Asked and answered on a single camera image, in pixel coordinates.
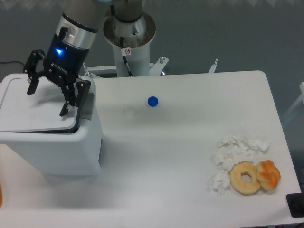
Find orange twisted bread roll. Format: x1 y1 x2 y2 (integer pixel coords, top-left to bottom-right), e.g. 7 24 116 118
256 160 281 190

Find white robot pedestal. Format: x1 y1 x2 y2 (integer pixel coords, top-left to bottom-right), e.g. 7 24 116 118
82 11 219 78

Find orange object at edge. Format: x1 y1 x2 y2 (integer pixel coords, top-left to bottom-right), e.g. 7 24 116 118
0 184 3 207

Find plain ring donut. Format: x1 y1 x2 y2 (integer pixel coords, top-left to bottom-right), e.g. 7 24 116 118
229 162 261 195

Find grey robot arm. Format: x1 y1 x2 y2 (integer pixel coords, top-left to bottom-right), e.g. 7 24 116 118
23 0 142 116

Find white trash can lid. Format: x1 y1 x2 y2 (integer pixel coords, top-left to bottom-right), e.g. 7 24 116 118
0 74 77 132

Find large crumpled white tissue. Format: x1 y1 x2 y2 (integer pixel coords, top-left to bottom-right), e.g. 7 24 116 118
214 134 271 171

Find white trash can body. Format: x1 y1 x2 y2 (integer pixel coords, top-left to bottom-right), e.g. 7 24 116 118
0 84 103 176

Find blue bottle cap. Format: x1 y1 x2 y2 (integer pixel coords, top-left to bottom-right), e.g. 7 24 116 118
147 96 159 107

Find small crumpled white tissue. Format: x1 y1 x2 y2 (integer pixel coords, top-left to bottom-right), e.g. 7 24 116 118
212 170 230 196

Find white frame at right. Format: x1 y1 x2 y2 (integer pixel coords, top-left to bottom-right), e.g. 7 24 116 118
281 82 304 128

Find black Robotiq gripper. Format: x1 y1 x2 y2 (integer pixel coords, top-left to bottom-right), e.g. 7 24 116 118
23 34 91 116

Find black device at edge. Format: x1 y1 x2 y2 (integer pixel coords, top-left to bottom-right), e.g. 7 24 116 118
286 193 304 218

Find white bottle cap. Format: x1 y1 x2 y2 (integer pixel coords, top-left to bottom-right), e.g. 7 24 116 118
123 106 135 115

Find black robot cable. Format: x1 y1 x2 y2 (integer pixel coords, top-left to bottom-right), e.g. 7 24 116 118
119 36 133 77

